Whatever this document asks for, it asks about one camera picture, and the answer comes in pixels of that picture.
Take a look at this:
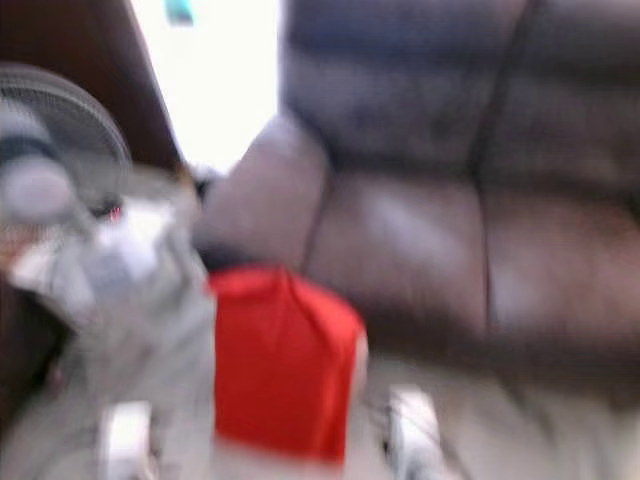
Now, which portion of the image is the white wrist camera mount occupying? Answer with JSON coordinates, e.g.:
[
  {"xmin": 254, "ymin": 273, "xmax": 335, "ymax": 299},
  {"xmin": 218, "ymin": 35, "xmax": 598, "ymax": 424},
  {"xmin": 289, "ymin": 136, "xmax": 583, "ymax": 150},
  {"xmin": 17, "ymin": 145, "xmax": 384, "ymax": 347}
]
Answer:
[
  {"xmin": 100, "ymin": 400, "xmax": 157, "ymax": 480},
  {"xmin": 388, "ymin": 385, "xmax": 445, "ymax": 480}
]

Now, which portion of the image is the teal plastic stool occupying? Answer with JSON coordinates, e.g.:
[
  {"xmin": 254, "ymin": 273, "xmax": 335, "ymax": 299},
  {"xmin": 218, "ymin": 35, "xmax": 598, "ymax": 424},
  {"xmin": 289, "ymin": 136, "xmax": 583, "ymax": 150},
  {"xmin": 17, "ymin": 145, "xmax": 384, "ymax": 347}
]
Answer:
[{"xmin": 165, "ymin": 0, "xmax": 197, "ymax": 27}]

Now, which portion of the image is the brown leather sofa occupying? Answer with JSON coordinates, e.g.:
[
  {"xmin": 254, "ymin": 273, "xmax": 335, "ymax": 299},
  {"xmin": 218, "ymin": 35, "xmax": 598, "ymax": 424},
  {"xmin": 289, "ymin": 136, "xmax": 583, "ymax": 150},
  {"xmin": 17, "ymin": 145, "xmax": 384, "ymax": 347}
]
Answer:
[{"xmin": 194, "ymin": 0, "xmax": 640, "ymax": 401}]

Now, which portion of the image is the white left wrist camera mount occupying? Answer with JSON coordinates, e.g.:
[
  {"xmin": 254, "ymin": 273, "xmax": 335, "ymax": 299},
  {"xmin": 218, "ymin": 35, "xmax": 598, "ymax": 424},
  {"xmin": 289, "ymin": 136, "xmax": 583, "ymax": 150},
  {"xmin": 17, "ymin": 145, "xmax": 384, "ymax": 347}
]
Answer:
[{"xmin": 100, "ymin": 400, "xmax": 157, "ymax": 480}]

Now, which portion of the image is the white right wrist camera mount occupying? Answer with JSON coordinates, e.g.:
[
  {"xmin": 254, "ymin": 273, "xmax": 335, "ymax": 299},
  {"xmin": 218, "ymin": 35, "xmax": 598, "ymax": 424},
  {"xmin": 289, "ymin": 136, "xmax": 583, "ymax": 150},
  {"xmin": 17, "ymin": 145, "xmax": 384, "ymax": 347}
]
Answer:
[{"xmin": 388, "ymin": 385, "xmax": 445, "ymax": 480}]

